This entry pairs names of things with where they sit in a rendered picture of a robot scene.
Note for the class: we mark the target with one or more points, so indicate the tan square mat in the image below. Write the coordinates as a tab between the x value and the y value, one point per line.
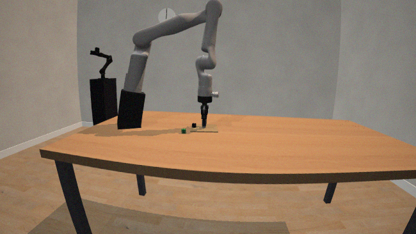
209	128

